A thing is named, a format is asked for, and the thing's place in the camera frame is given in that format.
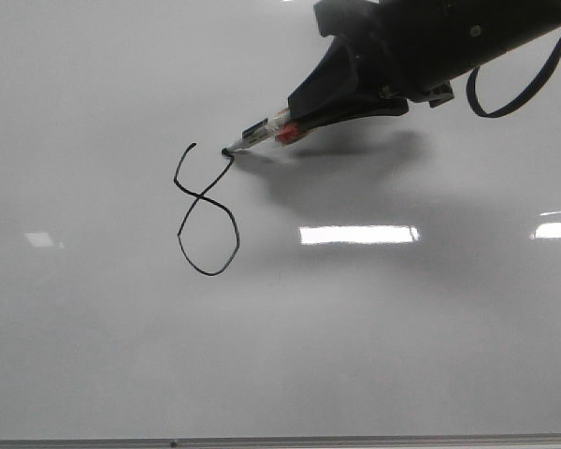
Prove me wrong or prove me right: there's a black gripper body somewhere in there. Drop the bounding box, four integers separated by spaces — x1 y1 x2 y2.
314 0 561 102

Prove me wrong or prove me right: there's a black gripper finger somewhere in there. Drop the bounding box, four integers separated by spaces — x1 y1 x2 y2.
303 86 410 131
288 36 359 123

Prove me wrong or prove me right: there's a whiteboard marker with label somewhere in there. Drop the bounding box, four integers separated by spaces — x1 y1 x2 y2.
222 108 309 157

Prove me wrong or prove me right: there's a white whiteboard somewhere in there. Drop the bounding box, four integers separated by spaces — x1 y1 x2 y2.
0 1 561 440

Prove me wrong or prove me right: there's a black cable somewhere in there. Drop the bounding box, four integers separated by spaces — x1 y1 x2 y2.
465 23 561 119

